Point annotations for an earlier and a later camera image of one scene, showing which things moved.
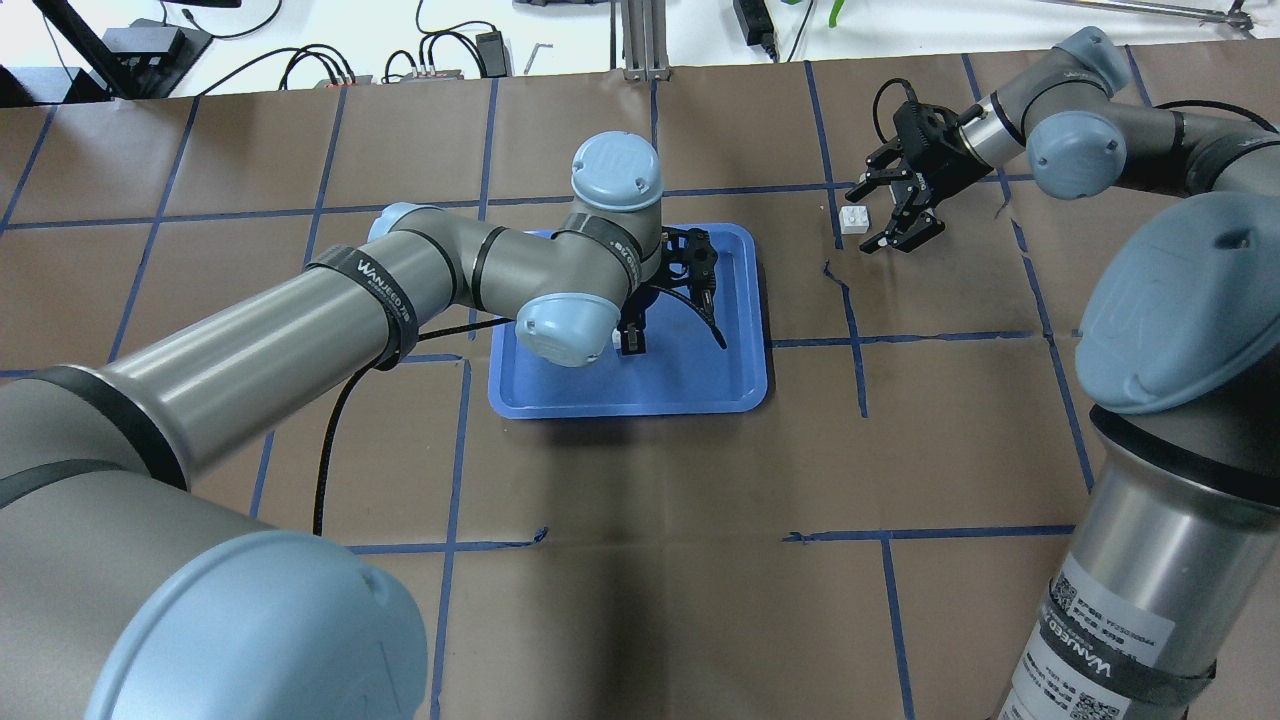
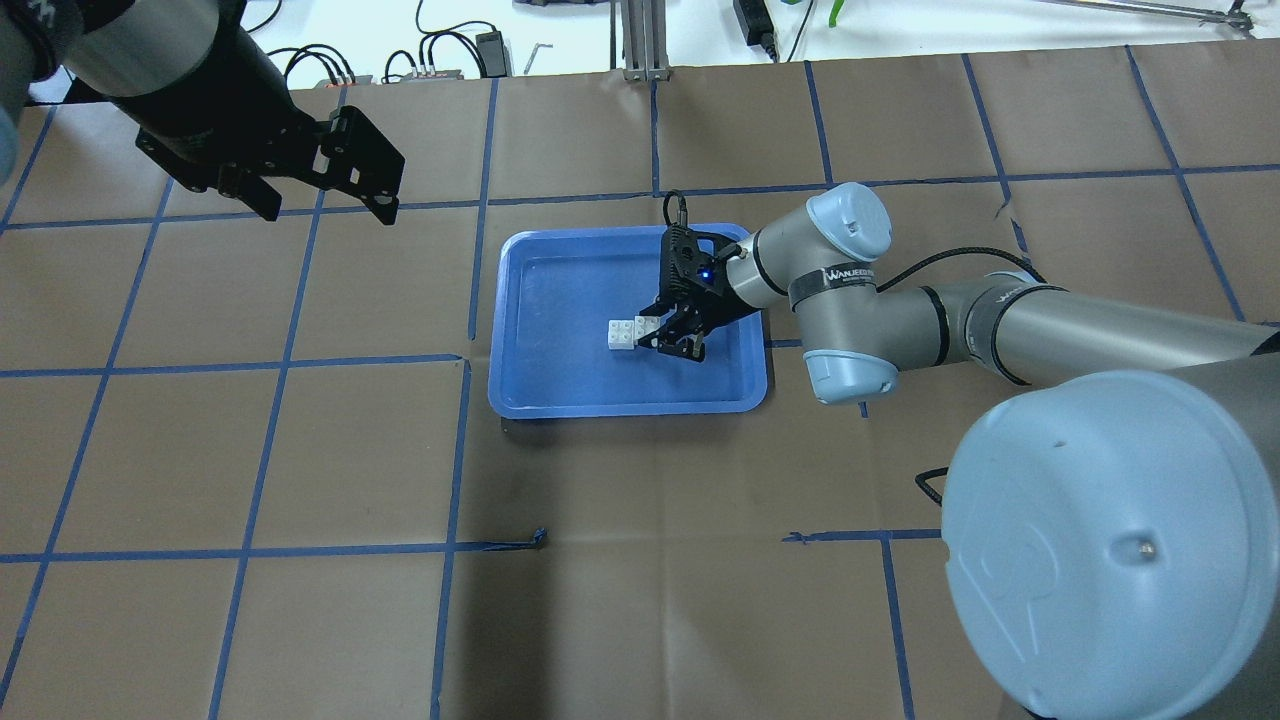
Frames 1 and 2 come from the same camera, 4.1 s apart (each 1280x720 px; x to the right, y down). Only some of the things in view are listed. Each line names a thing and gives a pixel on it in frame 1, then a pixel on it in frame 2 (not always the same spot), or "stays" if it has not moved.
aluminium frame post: (644, 40) stays
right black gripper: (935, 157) → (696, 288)
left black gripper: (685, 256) → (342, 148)
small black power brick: (491, 48) stays
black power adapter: (756, 26) stays
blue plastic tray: (685, 371) stays
